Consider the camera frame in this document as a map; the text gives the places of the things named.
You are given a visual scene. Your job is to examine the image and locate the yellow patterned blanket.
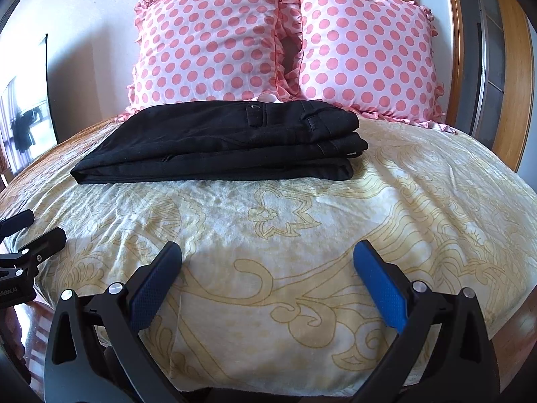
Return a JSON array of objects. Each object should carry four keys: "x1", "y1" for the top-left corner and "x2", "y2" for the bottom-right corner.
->
[{"x1": 0, "y1": 115, "x2": 531, "y2": 397}]

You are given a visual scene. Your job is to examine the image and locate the pink polka dot pillow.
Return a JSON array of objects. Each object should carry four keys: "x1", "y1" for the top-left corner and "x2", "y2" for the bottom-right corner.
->
[
  {"x1": 275, "y1": 0, "x2": 458, "y2": 135},
  {"x1": 118, "y1": 0, "x2": 300, "y2": 122}
]

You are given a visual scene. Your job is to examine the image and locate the wooden door frame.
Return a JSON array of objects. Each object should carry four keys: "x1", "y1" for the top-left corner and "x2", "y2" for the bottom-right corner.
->
[{"x1": 445, "y1": 0, "x2": 537, "y2": 177}]

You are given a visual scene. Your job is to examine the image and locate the red-brown wooden bed frame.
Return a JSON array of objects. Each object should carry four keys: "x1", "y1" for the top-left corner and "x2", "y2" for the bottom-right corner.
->
[{"x1": 0, "y1": 300, "x2": 54, "y2": 391}]

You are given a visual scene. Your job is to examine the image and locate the black pants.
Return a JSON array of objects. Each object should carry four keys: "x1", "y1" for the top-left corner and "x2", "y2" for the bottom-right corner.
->
[{"x1": 70, "y1": 100, "x2": 369, "y2": 185}]

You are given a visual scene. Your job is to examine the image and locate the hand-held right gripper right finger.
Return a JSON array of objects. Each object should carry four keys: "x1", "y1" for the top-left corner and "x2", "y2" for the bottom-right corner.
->
[{"x1": 352, "y1": 239, "x2": 501, "y2": 403}]

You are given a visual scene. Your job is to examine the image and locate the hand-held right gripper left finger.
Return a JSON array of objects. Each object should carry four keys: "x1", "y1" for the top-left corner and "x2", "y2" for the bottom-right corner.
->
[{"x1": 43, "y1": 241, "x2": 183, "y2": 403}]

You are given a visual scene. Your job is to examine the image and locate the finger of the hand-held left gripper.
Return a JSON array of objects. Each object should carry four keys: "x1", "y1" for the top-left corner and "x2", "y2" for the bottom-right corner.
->
[
  {"x1": 0, "y1": 209, "x2": 35, "y2": 238},
  {"x1": 17, "y1": 227, "x2": 68, "y2": 268}
]

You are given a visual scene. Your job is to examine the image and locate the grey sliding glass door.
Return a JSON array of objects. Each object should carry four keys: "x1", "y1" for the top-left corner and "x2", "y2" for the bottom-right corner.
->
[{"x1": 459, "y1": 0, "x2": 519, "y2": 147}]

